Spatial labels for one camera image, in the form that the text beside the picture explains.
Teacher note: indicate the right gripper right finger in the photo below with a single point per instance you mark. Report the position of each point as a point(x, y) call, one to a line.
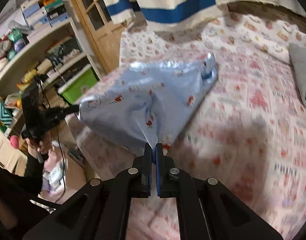
point(206, 208)

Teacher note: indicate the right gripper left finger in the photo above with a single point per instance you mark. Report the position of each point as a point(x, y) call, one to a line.
point(100, 209)

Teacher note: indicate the light blue satin pants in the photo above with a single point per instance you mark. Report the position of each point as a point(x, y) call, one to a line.
point(150, 103)

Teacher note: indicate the person left hand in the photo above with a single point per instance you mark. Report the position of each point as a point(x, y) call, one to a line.
point(42, 147)

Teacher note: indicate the green plastic storage bin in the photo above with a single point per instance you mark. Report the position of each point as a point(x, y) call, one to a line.
point(75, 87)

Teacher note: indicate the white storage shelf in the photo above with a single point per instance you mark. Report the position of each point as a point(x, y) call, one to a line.
point(34, 53)

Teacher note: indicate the plush toys pile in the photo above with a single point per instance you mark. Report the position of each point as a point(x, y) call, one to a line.
point(10, 45)

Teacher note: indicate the bed with printed sheet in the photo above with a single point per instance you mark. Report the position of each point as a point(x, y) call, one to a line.
point(250, 131)

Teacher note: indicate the stack of shoe boxes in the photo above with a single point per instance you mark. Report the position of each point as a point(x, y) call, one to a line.
point(40, 12)

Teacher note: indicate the wooden glass-pane door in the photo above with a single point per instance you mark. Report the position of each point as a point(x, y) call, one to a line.
point(103, 35)

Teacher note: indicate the folded grey garment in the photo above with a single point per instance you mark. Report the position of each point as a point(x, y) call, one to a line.
point(298, 58)

